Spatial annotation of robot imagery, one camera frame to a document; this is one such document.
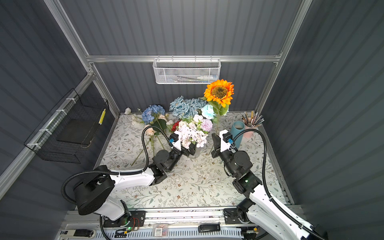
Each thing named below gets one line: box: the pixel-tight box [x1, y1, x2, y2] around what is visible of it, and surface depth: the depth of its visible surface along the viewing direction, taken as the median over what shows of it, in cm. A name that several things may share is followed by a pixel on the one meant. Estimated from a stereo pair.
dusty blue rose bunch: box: [169, 95, 208, 119], surface depth 75 cm
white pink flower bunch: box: [177, 114, 213, 150], surface depth 70 cm
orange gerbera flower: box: [204, 79, 235, 135], surface depth 48 cm
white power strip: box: [59, 229, 96, 239], surface depth 69 cm
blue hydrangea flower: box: [142, 104, 166, 125], surface depth 107 cm
